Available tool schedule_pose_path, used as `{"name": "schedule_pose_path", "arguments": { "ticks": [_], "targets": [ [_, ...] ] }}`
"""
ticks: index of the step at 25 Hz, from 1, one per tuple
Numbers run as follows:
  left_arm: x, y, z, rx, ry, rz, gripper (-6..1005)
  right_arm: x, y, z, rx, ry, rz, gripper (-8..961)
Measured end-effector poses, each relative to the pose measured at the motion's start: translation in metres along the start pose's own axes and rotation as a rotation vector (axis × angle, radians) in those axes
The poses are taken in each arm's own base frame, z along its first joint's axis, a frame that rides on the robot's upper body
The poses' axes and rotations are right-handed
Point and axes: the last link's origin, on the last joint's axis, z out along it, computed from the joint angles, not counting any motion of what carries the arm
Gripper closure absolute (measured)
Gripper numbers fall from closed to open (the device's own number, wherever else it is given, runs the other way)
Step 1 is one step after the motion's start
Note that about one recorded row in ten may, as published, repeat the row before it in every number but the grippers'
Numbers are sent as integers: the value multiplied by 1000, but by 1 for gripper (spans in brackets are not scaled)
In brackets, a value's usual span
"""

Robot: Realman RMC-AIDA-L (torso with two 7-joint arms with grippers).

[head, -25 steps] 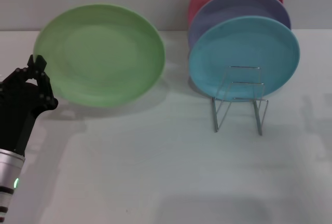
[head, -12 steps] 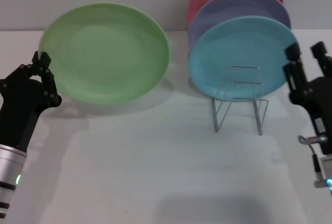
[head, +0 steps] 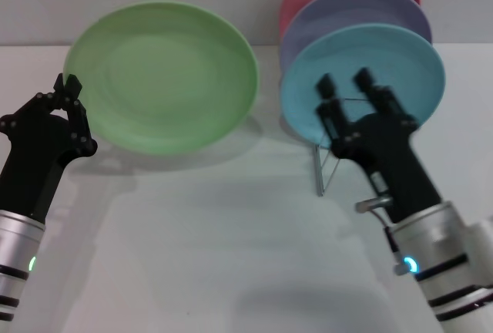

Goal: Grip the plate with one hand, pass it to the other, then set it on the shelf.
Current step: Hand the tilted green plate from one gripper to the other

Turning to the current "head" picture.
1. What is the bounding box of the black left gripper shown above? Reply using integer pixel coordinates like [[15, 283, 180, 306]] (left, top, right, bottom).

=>
[[0, 73, 97, 224]]

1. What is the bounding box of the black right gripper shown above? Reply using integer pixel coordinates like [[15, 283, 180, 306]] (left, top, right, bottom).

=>
[[315, 66, 442, 224]]

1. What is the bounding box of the green plate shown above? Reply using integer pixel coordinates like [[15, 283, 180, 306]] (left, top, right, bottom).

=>
[[63, 0, 259, 156]]

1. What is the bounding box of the blue plate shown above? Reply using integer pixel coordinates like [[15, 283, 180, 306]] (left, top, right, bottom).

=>
[[280, 22, 447, 150]]

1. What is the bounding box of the purple plate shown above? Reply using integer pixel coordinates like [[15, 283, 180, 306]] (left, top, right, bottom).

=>
[[280, 0, 433, 76]]

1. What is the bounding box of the metal wire plate rack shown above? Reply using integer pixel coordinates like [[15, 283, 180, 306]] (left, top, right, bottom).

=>
[[314, 97, 386, 197]]

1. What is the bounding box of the right gripper cable with connector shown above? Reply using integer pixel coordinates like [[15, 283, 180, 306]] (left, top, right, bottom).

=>
[[356, 197, 404, 276]]

